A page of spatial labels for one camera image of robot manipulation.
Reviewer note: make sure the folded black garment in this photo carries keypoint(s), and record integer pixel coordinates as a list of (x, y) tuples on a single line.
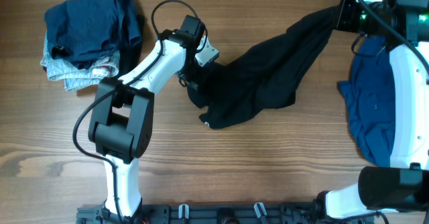
[(129, 57)]

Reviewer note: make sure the folded navy blue shirt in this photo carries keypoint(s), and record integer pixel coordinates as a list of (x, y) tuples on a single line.
[(82, 31)]

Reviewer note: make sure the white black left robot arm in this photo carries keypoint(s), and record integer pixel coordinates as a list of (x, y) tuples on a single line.
[(123, 112)]

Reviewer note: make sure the black polo shirt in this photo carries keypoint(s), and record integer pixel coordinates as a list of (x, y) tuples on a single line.
[(267, 76)]

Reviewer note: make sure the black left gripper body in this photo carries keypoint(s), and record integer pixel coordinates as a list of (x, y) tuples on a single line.
[(193, 73)]

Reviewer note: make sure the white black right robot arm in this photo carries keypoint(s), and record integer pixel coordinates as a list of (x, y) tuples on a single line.
[(403, 186)]

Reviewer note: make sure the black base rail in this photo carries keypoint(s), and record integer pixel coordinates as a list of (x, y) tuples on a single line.
[(257, 213)]

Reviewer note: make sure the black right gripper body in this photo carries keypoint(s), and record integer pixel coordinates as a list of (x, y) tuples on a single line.
[(351, 16)]

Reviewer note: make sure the folded light grey garment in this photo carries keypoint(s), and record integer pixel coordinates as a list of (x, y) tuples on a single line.
[(75, 79)]

